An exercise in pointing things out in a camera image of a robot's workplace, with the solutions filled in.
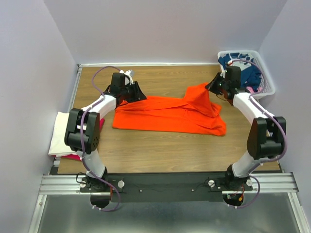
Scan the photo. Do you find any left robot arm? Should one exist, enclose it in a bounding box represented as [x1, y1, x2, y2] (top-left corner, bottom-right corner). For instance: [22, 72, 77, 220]
[64, 70, 146, 191]

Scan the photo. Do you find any navy blue printed t-shirt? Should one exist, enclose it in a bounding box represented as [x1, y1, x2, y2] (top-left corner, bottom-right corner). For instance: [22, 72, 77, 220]
[218, 52, 261, 89]

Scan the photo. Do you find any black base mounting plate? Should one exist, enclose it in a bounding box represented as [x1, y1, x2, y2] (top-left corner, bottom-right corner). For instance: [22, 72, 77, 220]
[76, 172, 253, 209]

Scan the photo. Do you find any white folded t-shirt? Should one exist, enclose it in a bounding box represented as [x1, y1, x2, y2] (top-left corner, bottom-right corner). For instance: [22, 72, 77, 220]
[48, 112, 77, 157]

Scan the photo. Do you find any pink garment in basket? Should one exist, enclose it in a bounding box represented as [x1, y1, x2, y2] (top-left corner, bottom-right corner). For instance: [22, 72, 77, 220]
[245, 86, 262, 95]

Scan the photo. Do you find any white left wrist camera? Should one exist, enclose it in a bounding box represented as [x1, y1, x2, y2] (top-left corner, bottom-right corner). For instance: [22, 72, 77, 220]
[119, 69, 134, 85]

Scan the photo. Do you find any orange t-shirt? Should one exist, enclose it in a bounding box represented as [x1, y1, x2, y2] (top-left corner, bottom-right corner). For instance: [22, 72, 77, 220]
[112, 83, 226, 136]

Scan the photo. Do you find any magenta folded t-shirt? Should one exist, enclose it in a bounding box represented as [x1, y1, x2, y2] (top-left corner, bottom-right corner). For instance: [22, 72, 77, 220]
[61, 118, 105, 161]

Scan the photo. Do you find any white plastic laundry basket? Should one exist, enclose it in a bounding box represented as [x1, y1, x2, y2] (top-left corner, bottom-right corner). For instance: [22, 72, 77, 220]
[217, 50, 275, 100]

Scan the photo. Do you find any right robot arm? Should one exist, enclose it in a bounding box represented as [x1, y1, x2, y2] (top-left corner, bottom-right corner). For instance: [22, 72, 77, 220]
[205, 66, 287, 190]

